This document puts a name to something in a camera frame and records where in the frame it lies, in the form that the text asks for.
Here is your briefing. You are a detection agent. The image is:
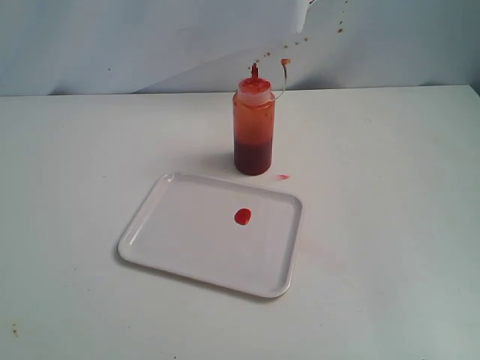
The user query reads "white rectangular plastic tray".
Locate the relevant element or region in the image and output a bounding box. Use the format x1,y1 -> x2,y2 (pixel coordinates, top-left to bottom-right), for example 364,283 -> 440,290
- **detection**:
117,172 -> 303,299

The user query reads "ketchup squeeze bottle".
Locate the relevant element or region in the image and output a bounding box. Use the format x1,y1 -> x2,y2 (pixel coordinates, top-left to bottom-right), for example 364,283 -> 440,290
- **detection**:
232,64 -> 280,176

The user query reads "red ketchup blob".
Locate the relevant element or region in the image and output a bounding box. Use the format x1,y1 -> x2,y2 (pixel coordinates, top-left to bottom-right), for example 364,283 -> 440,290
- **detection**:
234,208 -> 251,226

